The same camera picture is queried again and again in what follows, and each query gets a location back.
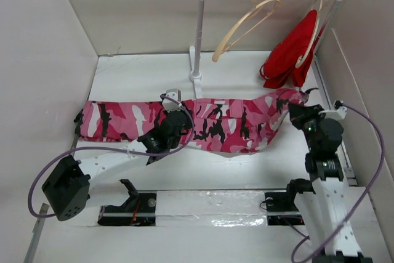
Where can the silver tape strip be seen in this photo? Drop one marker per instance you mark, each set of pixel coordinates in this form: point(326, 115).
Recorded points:
point(210, 208)

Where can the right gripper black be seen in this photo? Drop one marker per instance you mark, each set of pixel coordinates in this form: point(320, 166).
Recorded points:
point(299, 113)

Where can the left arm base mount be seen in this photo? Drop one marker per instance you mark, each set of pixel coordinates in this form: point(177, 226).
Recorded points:
point(138, 210)

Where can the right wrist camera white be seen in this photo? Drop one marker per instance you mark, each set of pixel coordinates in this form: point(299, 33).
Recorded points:
point(337, 109)

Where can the red garment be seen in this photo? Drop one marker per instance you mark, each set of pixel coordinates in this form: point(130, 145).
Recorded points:
point(292, 57)

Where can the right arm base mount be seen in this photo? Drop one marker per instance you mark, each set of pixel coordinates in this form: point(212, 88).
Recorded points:
point(280, 207)

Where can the pink camouflage trousers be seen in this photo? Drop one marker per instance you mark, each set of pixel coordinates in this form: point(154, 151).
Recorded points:
point(221, 125)

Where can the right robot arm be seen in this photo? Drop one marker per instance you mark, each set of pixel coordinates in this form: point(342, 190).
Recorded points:
point(321, 198)

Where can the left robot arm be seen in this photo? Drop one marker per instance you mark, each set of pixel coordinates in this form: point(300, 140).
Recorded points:
point(69, 188)

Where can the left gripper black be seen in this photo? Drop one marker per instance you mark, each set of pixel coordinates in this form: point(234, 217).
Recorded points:
point(188, 122)

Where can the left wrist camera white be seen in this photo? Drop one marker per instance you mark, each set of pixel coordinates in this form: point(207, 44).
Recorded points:
point(171, 100)

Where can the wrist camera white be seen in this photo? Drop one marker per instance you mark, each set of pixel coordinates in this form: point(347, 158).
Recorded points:
point(171, 100)
point(337, 109)

